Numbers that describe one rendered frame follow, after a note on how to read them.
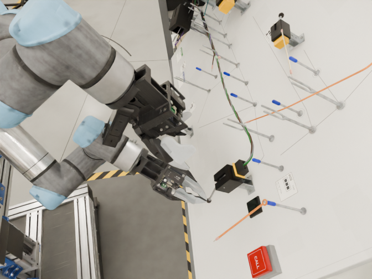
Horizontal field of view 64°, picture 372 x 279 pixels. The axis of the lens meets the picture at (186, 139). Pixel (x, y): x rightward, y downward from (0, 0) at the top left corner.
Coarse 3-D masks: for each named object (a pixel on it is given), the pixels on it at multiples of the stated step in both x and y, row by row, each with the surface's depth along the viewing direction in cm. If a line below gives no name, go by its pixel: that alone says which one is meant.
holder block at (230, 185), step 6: (222, 168) 70; (228, 168) 68; (216, 174) 71; (222, 174) 69; (228, 174) 67; (216, 180) 71; (222, 180) 69; (228, 180) 67; (234, 180) 67; (240, 180) 68; (216, 186) 70; (222, 186) 69; (228, 186) 69; (234, 186) 69; (228, 192) 71
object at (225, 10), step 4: (224, 0) 92; (228, 0) 91; (232, 0) 92; (220, 4) 94; (224, 4) 92; (228, 4) 92; (232, 4) 92; (220, 8) 93; (224, 8) 93; (228, 8) 93; (224, 12) 94
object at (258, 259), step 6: (264, 246) 60; (252, 252) 62; (258, 252) 61; (264, 252) 59; (252, 258) 61; (258, 258) 60; (264, 258) 59; (252, 264) 61; (258, 264) 60; (264, 264) 58; (270, 264) 58; (252, 270) 61; (258, 270) 59; (264, 270) 58; (270, 270) 57; (252, 276) 60; (258, 276) 59
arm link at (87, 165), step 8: (72, 152) 75; (80, 152) 74; (72, 160) 72; (80, 160) 73; (88, 160) 73; (96, 160) 73; (104, 160) 76; (80, 168) 72; (88, 168) 74; (96, 168) 76; (88, 176) 75
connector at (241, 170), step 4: (240, 160) 67; (236, 164) 67; (240, 164) 66; (232, 168) 68; (236, 168) 67; (240, 168) 66; (244, 168) 66; (232, 172) 68; (240, 172) 66; (244, 172) 66; (248, 172) 66; (232, 176) 68; (236, 176) 67
